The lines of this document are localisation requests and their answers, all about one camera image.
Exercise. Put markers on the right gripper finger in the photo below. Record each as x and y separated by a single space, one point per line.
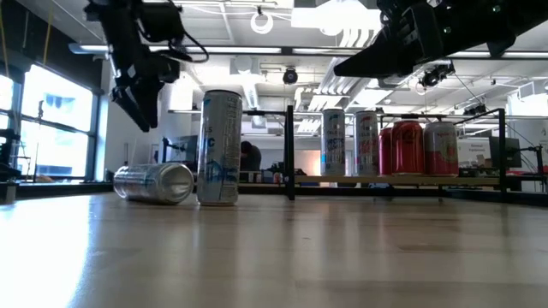
377 60

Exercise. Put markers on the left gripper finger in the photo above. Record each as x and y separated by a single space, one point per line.
152 102
130 109

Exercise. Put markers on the white Celsius Peach Vibe can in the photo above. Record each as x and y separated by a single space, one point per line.
366 145
150 184

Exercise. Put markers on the white Celsius Arctic Vibe can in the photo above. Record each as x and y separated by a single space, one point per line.
333 145
218 162

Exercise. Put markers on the red zero sugar soda can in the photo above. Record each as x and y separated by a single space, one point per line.
385 154
407 149

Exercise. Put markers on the pink white raspberry lime can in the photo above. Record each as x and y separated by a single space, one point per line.
441 149

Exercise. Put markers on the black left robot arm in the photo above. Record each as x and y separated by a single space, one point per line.
120 34

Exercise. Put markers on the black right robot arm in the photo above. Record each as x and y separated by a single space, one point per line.
514 21

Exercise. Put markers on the wooden shelf board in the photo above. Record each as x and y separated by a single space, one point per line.
308 180

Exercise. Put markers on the black ceiling spotlight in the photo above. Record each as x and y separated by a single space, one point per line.
475 109
436 75

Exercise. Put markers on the long ceiling light strip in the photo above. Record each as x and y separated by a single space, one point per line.
524 55
248 50
325 50
471 54
90 48

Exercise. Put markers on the black monitor stand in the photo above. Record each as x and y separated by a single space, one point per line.
164 154

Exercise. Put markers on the slanted white ceiling ducts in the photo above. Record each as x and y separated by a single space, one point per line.
329 85

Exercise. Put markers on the grey computer monitor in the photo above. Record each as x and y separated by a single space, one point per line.
188 149

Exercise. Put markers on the person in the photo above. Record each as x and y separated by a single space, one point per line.
250 156

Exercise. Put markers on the white printed sign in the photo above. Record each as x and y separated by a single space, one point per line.
473 152

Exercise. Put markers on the black tripod stand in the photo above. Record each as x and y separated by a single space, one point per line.
8 171

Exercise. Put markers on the black computer monitor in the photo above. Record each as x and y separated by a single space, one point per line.
509 152

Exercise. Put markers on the black background workbench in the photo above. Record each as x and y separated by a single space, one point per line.
526 177

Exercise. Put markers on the black stand with crossbar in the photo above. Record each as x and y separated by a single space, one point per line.
540 171

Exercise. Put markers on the large window with dark frame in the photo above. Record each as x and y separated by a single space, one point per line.
55 145

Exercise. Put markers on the black ceiling dome camera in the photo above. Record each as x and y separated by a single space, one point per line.
290 76

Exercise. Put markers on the black aluminium table frame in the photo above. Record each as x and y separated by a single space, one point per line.
64 188

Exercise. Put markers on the black metal shelf frame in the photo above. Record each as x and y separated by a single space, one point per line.
290 149

